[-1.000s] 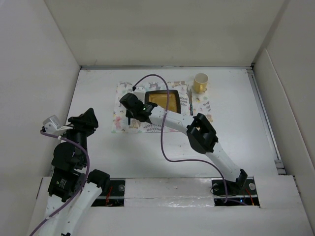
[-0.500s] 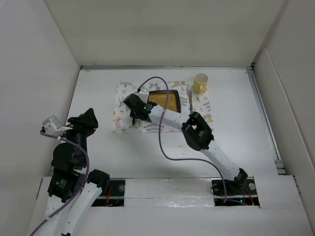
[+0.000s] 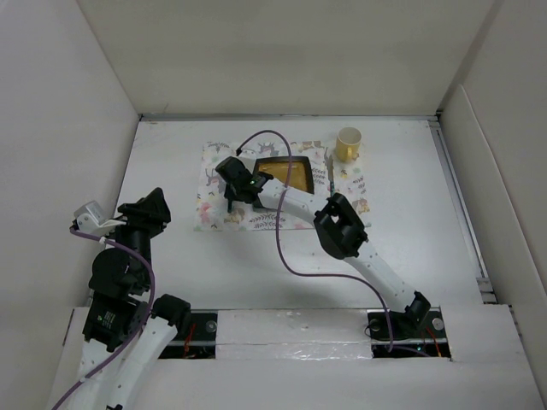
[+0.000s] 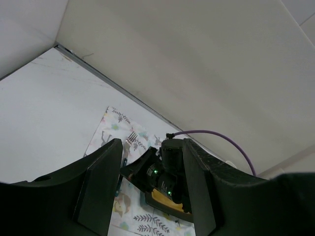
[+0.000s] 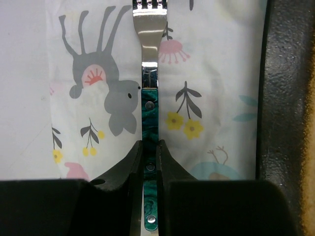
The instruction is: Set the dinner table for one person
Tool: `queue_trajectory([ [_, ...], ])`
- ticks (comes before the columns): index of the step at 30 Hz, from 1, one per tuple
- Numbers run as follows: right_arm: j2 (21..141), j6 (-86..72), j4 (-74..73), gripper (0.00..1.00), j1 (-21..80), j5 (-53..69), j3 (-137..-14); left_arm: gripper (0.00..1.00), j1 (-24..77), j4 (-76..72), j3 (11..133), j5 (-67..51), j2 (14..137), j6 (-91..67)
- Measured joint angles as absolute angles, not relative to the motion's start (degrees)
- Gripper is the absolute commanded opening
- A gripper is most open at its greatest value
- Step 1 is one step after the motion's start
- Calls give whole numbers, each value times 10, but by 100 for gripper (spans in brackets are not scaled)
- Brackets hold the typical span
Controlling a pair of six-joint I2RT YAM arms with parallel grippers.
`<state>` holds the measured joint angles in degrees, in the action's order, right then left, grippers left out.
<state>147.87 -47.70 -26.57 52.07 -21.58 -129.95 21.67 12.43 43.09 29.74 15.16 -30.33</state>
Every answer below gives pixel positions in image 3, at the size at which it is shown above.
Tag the floral patterned cloth placemat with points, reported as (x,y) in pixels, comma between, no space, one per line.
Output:
(211,208)

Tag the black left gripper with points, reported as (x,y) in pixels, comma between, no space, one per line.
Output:
(153,206)

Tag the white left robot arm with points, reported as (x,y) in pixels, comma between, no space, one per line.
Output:
(127,326)

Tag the yellow ceramic mug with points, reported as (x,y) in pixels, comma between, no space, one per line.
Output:
(347,144)

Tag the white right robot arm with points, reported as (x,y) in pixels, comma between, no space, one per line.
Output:
(341,234)

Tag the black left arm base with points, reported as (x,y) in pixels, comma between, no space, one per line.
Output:
(199,342)

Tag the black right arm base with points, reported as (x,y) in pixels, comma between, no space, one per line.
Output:
(427,340)

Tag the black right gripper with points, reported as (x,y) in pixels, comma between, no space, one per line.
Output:
(230,194)

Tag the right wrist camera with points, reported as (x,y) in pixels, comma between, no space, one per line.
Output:
(248,158)

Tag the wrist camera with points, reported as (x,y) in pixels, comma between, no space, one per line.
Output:
(248,158)
(89,218)

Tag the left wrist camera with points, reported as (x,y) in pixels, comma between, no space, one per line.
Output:
(89,218)

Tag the square black yellow plate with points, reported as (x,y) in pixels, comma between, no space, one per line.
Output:
(299,172)

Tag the knife with patterned handle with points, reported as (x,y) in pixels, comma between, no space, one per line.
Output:
(330,175)

